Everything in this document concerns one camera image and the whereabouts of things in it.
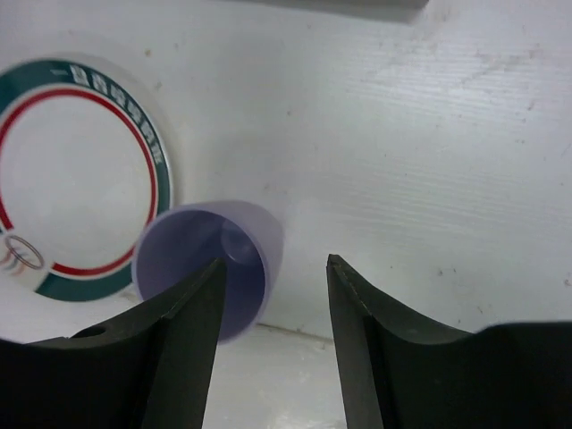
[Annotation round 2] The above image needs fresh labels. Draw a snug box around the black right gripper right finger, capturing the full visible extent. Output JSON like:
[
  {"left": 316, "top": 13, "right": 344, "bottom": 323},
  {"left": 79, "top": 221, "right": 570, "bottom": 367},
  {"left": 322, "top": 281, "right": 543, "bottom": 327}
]
[{"left": 326, "top": 255, "right": 571, "bottom": 428}]

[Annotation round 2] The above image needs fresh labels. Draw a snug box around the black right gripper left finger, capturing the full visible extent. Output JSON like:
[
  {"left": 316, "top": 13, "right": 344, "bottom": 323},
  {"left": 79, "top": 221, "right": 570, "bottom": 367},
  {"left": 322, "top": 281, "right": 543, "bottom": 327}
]
[{"left": 1, "top": 259, "right": 227, "bottom": 428}]

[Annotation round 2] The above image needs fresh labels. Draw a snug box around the grey cloth placemat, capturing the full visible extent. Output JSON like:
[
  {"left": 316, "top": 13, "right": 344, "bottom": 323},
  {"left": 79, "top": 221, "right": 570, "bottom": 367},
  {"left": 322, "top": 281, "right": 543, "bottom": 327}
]
[{"left": 256, "top": 0, "right": 430, "bottom": 23}]

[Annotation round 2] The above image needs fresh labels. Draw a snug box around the white plate green red rim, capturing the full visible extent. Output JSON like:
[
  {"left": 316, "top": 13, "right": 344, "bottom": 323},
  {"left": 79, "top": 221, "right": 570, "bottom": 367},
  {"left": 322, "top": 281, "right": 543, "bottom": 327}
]
[{"left": 1, "top": 57, "right": 174, "bottom": 302}]

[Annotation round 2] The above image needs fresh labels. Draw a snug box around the purple cup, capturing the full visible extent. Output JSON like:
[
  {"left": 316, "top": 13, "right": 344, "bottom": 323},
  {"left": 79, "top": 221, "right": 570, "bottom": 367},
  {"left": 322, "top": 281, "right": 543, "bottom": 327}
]
[{"left": 130, "top": 200, "right": 284, "bottom": 343}]

